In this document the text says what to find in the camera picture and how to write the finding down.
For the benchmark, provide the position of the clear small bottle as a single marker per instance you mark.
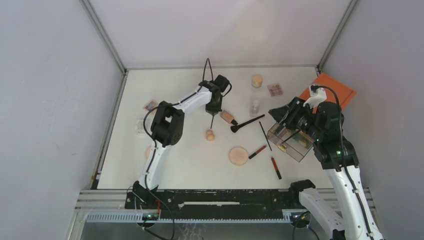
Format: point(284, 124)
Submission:
point(254, 108)

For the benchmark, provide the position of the round powder puff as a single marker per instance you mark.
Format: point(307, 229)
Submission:
point(238, 156)
point(147, 153)

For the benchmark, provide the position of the long black makeup pencil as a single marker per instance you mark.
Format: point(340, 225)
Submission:
point(287, 134)

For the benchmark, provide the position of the thin black eyeliner pencil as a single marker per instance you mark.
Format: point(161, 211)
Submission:
point(265, 136)

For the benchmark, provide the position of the orange clear drawer organizer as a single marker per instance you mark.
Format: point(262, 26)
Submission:
point(333, 154)

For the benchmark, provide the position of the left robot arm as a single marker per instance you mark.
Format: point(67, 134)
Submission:
point(166, 128)

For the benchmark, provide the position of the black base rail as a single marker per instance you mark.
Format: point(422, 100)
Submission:
point(214, 204)

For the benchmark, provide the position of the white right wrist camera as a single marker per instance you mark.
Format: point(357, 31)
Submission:
point(317, 96)

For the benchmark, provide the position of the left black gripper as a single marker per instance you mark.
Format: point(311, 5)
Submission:
point(214, 110)

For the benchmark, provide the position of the black powder brush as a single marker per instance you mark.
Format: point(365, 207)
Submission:
point(235, 128)

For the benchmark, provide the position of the colourful eyeshadow palette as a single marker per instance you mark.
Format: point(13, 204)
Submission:
point(150, 105)

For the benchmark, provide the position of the beige makeup sponge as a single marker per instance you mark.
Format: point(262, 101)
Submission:
point(210, 135)

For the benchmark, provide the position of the red lipstick pencil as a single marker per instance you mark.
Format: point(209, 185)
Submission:
point(275, 166)

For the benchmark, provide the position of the white barcode packet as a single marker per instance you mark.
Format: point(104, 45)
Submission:
point(139, 127)

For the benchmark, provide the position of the clear blush palette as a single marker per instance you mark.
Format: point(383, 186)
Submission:
point(275, 89)

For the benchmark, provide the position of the round beige powder jar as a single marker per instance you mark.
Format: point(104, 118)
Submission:
point(257, 81)

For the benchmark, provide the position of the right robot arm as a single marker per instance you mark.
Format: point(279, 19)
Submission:
point(356, 221)

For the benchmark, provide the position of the red lip gloss tube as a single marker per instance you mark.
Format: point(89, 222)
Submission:
point(256, 152)

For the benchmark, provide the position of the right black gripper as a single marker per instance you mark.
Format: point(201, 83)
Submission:
point(283, 114)

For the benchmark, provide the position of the beige foundation tube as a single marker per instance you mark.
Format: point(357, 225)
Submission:
point(227, 117)

